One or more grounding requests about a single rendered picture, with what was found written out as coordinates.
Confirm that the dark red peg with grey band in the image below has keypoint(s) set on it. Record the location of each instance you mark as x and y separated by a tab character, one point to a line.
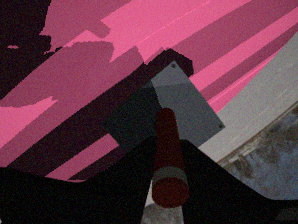
169	184

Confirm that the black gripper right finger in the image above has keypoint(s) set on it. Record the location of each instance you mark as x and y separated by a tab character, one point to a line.
216	197

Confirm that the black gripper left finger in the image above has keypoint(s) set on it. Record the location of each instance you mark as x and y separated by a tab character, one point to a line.
114	196

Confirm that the grey square panel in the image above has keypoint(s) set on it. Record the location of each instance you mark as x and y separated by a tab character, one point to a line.
135	119

